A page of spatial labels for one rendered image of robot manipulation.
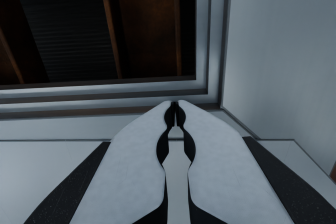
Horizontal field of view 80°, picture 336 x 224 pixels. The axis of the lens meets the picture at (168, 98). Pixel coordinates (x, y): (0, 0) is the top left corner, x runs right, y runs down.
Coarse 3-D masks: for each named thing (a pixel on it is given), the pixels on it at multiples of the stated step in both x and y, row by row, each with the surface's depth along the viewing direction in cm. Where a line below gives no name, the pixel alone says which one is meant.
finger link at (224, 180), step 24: (192, 120) 10; (216, 120) 10; (192, 144) 9; (216, 144) 8; (240, 144) 8; (192, 168) 7; (216, 168) 7; (240, 168) 7; (192, 192) 6; (216, 192) 6; (240, 192) 6; (264, 192) 6; (192, 216) 6; (216, 216) 6; (240, 216) 6; (264, 216) 6; (288, 216) 6
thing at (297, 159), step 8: (296, 144) 14; (288, 152) 15; (296, 152) 15; (304, 152) 15; (288, 160) 15; (296, 160) 15; (304, 160) 15; (312, 160) 15; (296, 168) 16; (304, 168) 16; (312, 168) 16; (320, 168) 16; (304, 176) 16; (312, 176) 16; (320, 176) 16; (328, 176) 16; (312, 184) 16; (320, 184) 16; (328, 184) 16; (320, 192) 17; (328, 192) 17; (328, 200) 17
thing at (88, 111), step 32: (224, 0) 11; (224, 32) 11; (0, 96) 15; (32, 96) 15; (64, 96) 15; (96, 96) 15; (128, 96) 14; (160, 96) 14; (192, 96) 14; (0, 128) 14; (32, 128) 14; (64, 128) 14; (96, 128) 14
